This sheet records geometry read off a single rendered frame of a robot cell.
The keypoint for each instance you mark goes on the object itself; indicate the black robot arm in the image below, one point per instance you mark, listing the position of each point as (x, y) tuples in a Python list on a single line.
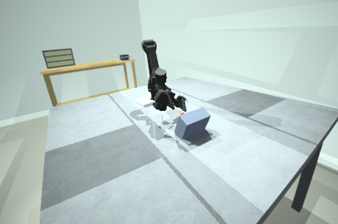
[(157, 76)]

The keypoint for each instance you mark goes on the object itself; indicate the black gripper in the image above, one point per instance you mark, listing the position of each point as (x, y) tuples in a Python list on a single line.
[(167, 97)]

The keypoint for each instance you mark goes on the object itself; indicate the light blue square panel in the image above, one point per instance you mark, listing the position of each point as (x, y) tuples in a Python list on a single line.
[(190, 126)]

